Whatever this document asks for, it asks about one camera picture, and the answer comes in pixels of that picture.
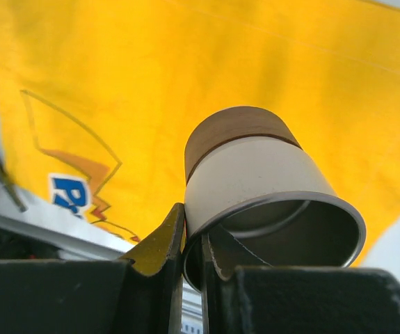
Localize white paper cup brown sleeve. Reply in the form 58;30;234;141
183;106;366;289

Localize aluminium mounting rail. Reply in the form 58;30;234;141
0;215;134;260

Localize yellow printed cloth mat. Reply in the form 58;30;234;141
0;1;400;267

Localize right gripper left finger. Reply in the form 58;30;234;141
0;203;185;333

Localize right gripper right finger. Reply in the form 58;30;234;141
201;228;400;333

